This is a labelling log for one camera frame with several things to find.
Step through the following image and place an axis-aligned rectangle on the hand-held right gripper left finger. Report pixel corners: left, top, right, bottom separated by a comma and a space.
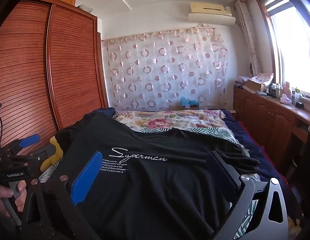
22, 151, 103, 240

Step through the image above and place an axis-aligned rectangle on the leaf-print sheet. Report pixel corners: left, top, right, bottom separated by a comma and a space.
38, 126, 262, 240

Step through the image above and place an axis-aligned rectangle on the pink figurine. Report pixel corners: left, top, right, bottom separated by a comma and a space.
280, 82, 293, 104

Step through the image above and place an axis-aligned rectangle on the yellow plush toy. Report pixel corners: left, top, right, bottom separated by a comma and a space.
41, 135, 65, 172

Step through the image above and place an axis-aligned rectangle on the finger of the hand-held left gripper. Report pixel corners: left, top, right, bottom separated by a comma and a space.
6, 134, 41, 155
25, 144, 57, 172

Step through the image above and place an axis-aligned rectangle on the wooden slatted wardrobe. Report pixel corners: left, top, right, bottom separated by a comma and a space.
0, 0, 109, 155

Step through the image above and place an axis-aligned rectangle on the blue toy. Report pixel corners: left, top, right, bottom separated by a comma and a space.
180, 97, 198, 107

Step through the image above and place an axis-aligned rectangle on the pile of papers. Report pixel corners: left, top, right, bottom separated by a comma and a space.
235, 76, 248, 88

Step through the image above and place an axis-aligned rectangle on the floral blanket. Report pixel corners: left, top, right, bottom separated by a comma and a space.
115, 109, 227, 133

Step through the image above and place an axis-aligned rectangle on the navy folded garment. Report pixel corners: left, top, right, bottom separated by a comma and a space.
102, 107, 118, 117

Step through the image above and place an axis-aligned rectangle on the black t-shirt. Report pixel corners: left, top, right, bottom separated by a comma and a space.
55, 108, 261, 240

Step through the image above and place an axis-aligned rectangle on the beige window curtain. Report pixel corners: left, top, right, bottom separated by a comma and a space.
234, 0, 262, 77

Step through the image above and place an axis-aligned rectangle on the window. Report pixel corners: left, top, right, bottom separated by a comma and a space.
255, 0, 310, 100

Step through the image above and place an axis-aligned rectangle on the person's left hand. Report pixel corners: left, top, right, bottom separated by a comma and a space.
0, 180, 27, 217

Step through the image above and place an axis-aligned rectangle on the cardboard box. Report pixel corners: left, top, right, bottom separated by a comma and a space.
244, 79, 269, 93

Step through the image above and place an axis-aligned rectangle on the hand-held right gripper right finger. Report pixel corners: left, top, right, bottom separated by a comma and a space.
206, 151, 289, 240

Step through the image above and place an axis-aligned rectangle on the sheer circle-patterned curtain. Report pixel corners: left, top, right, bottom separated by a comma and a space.
101, 26, 229, 112

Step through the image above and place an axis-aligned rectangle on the white bundle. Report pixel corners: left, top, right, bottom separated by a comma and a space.
76, 4, 95, 13

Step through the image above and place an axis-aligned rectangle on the wall air conditioner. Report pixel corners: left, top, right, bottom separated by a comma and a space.
188, 2, 236, 26

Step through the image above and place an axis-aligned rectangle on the wooden sideboard cabinet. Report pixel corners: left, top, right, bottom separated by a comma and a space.
232, 86, 310, 180

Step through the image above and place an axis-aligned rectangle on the navy blanket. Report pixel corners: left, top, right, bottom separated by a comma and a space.
221, 109, 306, 230

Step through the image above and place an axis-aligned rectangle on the pink dotted cloth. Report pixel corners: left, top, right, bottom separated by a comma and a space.
252, 72, 274, 84

